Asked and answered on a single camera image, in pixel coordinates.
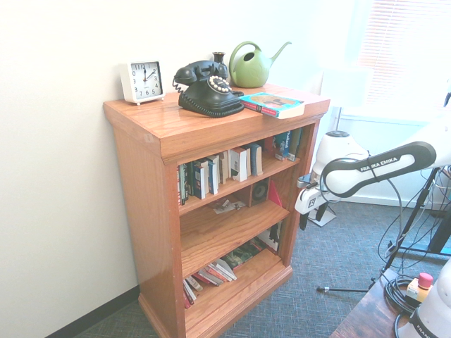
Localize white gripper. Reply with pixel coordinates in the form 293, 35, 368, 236
294, 185, 330, 232

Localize teal paperback book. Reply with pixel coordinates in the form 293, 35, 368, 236
239, 92, 306, 120

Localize grey metal stand base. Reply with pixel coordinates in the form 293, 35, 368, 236
308, 206, 336, 227

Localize black white picture book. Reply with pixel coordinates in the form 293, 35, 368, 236
258, 220, 285, 255

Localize red folder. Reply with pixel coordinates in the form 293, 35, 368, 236
268, 179, 283, 209

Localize brown speaker box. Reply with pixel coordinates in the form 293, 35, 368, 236
250, 177, 271, 208

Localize grey green upright book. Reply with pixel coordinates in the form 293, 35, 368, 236
288, 127, 304, 163

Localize blue Thailand guide book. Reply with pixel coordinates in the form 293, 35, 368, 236
273, 128, 294, 161

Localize dark cover magazine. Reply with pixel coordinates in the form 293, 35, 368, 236
221, 242, 264, 270

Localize black tripod leg rod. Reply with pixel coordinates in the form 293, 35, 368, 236
316, 285, 376, 294

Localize blue grey thick book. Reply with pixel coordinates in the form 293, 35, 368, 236
246, 142, 264, 177

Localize loose paper cards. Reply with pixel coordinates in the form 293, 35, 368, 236
212, 199, 247, 215

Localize thick white upright book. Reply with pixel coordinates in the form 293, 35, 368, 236
229, 146, 252, 183

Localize white flat book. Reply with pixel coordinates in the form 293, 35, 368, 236
210, 258, 238, 282

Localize beige upright book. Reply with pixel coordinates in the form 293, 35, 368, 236
216, 151, 230, 185

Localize blue white upright book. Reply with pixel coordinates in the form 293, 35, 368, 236
206, 156, 221, 196
192, 159, 209, 200

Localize red flat book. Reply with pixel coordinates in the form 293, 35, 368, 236
192, 265, 227, 287

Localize dark upright book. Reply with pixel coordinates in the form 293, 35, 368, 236
185, 162, 197, 202

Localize yellow red emergency stop button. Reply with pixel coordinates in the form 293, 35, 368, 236
406, 273, 434, 303

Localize red black upright book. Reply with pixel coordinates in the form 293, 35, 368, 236
177, 164, 187, 207

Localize white red leaning book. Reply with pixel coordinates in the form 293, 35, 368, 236
182, 278, 197, 310

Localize black vintage rotary telephone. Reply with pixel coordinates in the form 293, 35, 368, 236
171, 60, 246, 119

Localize green plastic watering can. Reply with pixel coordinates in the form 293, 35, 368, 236
228, 41, 292, 88

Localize wooden oak bookshelf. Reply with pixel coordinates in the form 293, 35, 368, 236
103, 83, 331, 338

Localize small black vase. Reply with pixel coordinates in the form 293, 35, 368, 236
211, 51, 228, 77

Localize window blinds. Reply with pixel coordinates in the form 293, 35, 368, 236
355, 0, 451, 106

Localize white square alarm clock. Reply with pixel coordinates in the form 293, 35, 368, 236
118, 59, 166, 106

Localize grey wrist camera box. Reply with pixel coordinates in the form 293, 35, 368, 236
296, 175, 320, 191

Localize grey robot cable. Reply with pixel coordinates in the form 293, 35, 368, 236
366, 165, 406, 254

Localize black camera tripod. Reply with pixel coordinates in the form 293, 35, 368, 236
397, 167, 451, 261

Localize black coiled cable bundle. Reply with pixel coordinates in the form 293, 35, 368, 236
383, 274, 424, 314

